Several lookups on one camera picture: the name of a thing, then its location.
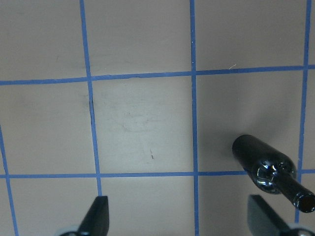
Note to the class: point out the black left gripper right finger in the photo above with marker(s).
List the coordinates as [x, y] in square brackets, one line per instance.
[263, 220]

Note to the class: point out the dark green wine bottle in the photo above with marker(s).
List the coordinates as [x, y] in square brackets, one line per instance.
[272, 171]

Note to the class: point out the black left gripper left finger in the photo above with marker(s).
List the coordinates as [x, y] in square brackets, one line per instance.
[96, 220]

